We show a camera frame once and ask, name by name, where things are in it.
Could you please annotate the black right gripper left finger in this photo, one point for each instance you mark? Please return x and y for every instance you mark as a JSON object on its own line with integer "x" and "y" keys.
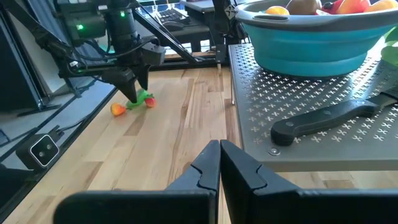
{"x": 155, "y": 207}

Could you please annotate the black table-level camera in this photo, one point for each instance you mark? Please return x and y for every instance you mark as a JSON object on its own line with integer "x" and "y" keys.
{"x": 42, "y": 151}

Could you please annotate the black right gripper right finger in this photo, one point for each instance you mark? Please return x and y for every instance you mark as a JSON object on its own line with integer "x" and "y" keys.
{"x": 264, "y": 207}

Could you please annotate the black kitchen knife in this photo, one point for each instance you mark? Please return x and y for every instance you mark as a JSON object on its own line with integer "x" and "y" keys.
{"x": 311, "y": 122}

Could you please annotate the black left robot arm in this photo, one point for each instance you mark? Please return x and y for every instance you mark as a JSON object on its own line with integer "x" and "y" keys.
{"x": 121, "y": 28}

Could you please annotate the small orange toy fruit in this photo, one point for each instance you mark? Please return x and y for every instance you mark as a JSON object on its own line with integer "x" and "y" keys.
{"x": 276, "y": 10}
{"x": 118, "y": 109}

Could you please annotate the brown whole toy kiwi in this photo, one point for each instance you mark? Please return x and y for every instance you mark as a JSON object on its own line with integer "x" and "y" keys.
{"x": 303, "y": 6}

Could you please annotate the blue collapsible colander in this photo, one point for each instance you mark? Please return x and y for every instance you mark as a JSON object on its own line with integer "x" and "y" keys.
{"x": 311, "y": 46}

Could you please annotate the black keyboard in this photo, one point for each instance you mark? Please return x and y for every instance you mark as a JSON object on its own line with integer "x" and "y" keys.
{"x": 172, "y": 15}

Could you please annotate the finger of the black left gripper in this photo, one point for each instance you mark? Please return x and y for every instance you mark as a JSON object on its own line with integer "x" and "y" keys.
{"x": 143, "y": 76}
{"x": 124, "y": 84}

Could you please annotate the black computer mouse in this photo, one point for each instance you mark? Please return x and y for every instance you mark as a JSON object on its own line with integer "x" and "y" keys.
{"x": 173, "y": 26}

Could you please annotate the green plant in white pot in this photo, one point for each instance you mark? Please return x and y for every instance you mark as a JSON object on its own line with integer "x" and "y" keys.
{"x": 390, "y": 53}

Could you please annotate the grey perforated metal shelf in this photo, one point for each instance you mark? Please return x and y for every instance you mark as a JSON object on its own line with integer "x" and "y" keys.
{"x": 280, "y": 93}

